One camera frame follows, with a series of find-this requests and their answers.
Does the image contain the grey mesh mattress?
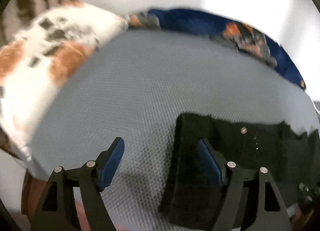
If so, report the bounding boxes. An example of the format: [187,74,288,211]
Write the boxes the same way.
[27,30,319,230]

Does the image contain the black pants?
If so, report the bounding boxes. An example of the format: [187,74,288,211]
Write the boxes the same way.
[159,113,319,230]

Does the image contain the white floral pillow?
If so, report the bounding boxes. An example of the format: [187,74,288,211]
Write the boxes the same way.
[1,2,128,160]

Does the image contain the navy floral blanket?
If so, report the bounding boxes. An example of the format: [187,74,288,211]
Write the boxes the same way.
[126,8,306,90]

